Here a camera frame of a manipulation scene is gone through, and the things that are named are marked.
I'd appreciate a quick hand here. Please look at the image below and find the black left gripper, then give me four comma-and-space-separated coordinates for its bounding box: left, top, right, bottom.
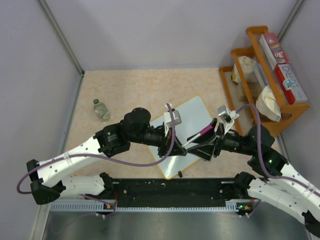
130, 123, 187, 158

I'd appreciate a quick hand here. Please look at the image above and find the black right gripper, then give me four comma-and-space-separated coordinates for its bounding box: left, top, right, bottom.
186, 118, 255, 160

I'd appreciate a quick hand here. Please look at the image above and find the purple-capped whiteboard marker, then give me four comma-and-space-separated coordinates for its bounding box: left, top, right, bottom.
182, 125, 213, 147

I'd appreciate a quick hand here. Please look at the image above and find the yellow-framed whiteboard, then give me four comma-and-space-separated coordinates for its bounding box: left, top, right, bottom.
157, 95, 213, 180

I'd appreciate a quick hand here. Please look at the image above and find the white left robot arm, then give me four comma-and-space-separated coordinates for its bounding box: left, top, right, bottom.
26, 107, 187, 205

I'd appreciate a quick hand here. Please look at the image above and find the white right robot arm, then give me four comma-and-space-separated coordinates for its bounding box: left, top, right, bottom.
187, 119, 320, 237

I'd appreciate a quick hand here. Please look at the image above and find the orange wooden rack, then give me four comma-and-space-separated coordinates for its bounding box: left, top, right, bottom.
219, 25, 309, 137

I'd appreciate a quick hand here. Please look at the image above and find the crumpled beige cloth front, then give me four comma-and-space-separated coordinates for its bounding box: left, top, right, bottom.
255, 85, 281, 122

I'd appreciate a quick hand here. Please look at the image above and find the small yellow white box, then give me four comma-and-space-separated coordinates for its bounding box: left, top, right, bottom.
231, 64, 241, 84

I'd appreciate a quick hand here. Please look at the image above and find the clear plastic bottle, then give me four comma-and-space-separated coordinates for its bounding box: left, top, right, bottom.
93, 98, 110, 121

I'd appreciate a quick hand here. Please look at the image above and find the red white box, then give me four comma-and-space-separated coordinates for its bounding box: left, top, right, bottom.
273, 64, 308, 105

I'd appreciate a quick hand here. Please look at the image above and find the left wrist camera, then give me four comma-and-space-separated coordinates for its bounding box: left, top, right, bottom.
163, 103, 182, 136

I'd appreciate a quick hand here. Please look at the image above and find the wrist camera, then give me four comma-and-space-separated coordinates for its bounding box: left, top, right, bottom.
163, 103, 182, 136
217, 105, 240, 134

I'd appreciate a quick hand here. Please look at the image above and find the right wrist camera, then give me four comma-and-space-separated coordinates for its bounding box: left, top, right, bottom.
217, 105, 240, 134

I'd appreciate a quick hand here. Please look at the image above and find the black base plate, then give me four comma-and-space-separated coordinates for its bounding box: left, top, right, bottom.
84, 177, 253, 208

